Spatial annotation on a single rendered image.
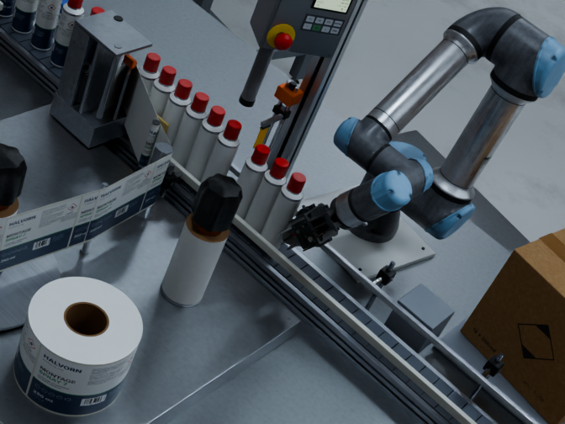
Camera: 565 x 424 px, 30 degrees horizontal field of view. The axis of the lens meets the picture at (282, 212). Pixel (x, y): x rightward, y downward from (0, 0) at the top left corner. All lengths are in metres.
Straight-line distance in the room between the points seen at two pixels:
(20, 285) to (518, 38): 1.13
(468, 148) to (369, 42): 2.84
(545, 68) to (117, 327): 1.03
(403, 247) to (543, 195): 2.20
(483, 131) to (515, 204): 2.25
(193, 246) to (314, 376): 0.39
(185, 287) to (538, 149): 3.15
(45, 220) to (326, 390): 0.67
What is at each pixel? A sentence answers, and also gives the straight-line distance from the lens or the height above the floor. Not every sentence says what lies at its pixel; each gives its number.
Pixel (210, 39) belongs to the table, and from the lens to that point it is 3.06.
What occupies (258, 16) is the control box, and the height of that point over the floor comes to 1.33.
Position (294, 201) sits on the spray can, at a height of 1.04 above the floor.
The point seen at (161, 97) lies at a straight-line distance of 2.42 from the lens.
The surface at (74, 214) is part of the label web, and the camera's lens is 2.06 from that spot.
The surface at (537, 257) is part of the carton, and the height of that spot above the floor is 1.12.
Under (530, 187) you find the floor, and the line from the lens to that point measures 4.75.
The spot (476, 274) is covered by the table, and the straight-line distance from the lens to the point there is 2.68.
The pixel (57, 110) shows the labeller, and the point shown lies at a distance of 2.48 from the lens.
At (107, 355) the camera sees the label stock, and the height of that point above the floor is 1.02.
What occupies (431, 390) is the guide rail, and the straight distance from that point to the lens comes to 2.21.
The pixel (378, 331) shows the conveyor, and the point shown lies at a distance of 2.30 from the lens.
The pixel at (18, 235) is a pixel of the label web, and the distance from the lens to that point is 2.01.
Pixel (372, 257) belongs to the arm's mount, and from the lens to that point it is 2.53.
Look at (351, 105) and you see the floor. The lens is 4.65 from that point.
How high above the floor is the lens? 2.39
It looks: 38 degrees down
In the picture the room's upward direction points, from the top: 25 degrees clockwise
